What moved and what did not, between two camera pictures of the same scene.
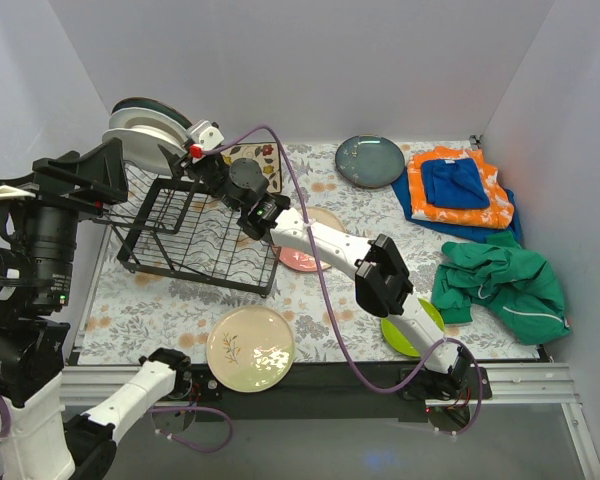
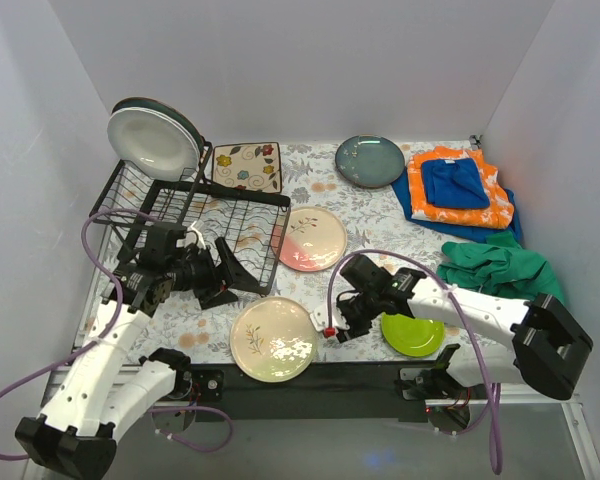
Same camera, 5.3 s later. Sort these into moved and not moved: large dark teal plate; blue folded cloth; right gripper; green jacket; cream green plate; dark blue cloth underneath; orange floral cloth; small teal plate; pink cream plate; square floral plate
Moved: cream green plate; right gripper
Not moved: green jacket; small teal plate; pink cream plate; dark blue cloth underneath; large dark teal plate; square floral plate; blue folded cloth; orange floral cloth
